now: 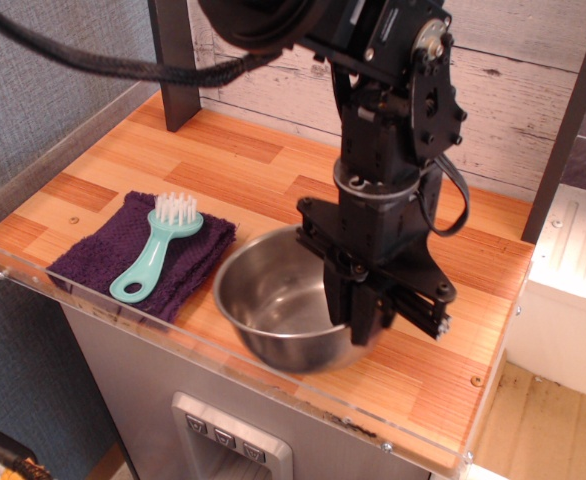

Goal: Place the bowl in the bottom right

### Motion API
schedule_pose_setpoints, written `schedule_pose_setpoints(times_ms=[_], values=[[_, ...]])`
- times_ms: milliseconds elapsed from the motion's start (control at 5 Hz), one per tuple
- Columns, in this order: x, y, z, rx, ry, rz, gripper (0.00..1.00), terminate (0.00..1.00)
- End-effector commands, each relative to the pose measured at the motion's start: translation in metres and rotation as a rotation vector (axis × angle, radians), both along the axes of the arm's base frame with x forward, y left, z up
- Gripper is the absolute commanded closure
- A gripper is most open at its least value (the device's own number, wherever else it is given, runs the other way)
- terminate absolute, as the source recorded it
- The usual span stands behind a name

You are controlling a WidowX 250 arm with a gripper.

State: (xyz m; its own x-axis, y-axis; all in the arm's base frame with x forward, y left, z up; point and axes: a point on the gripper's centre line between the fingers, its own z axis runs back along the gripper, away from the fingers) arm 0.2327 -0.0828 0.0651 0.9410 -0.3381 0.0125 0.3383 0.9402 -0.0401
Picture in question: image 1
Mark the clear acrylic guard rail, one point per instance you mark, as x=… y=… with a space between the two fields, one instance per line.
x=423 y=396

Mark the teal dish brush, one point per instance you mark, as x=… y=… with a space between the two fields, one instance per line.
x=173 y=217

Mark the stainless steel bowl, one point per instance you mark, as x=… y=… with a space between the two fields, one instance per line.
x=272 y=292

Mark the dark right shelf post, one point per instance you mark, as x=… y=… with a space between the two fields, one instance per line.
x=567 y=133

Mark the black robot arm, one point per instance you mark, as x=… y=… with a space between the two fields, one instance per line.
x=390 y=64

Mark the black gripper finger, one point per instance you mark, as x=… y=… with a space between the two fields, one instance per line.
x=338 y=283
x=370 y=314

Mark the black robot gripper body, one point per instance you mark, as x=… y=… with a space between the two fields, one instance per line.
x=385 y=246

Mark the dark left shelf post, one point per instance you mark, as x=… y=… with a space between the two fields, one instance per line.
x=174 y=51

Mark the dark shelf post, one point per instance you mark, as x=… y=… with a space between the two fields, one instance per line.
x=567 y=133
x=174 y=51

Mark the white toy sink drainboard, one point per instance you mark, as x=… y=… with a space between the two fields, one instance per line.
x=547 y=334

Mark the grey toy dishwasher cabinet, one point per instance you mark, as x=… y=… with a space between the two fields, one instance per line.
x=180 y=419

